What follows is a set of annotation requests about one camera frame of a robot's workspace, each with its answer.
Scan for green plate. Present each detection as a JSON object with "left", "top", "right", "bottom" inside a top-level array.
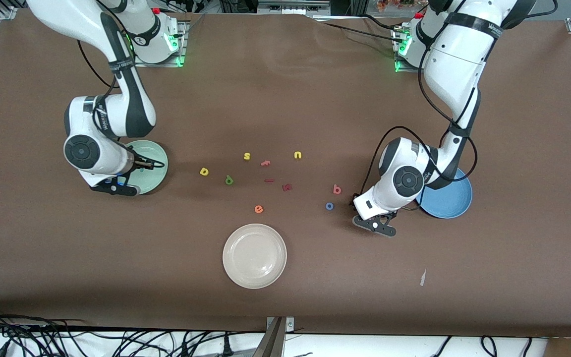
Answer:
[{"left": 117, "top": 140, "right": 169, "bottom": 195}]

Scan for blue plate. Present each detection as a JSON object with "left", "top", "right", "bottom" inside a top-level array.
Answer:
[{"left": 417, "top": 168, "right": 473, "bottom": 219}]

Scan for brown paper table cover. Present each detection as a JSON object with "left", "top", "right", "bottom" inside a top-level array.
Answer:
[{"left": 0, "top": 9, "right": 571, "bottom": 339}]

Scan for beige plate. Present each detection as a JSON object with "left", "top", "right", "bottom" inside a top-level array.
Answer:
[{"left": 222, "top": 223, "right": 287, "bottom": 290}]

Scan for colourful flowers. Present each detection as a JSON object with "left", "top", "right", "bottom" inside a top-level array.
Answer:
[{"left": 376, "top": 0, "right": 420, "bottom": 11}]

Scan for black equipment box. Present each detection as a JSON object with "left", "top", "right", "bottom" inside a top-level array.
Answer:
[{"left": 257, "top": 0, "right": 332, "bottom": 16}]

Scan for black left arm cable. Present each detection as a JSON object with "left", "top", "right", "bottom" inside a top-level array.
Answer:
[{"left": 360, "top": 64, "right": 479, "bottom": 199}]

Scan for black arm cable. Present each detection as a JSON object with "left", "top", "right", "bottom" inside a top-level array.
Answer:
[
  {"left": 360, "top": 64, "right": 479, "bottom": 199},
  {"left": 76, "top": 40, "right": 120, "bottom": 91}
]

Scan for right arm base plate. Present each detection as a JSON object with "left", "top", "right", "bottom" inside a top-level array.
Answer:
[{"left": 132, "top": 20, "right": 188, "bottom": 67}]

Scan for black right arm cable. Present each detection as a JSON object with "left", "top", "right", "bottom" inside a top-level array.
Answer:
[{"left": 76, "top": 40, "right": 120, "bottom": 91}]

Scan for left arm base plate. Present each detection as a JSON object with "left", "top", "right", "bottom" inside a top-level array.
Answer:
[{"left": 394, "top": 27, "right": 427, "bottom": 74}]

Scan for metal table bracket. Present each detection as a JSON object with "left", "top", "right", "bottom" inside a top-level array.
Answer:
[{"left": 252, "top": 316, "right": 295, "bottom": 357}]

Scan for black floor cable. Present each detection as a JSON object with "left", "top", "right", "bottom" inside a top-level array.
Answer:
[{"left": 0, "top": 305, "right": 88, "bottom": 357}]

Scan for black table cable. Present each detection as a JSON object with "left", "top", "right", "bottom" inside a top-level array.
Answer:
[{"left": 315, "top": 19, "right": 396, "bottom": 38}]

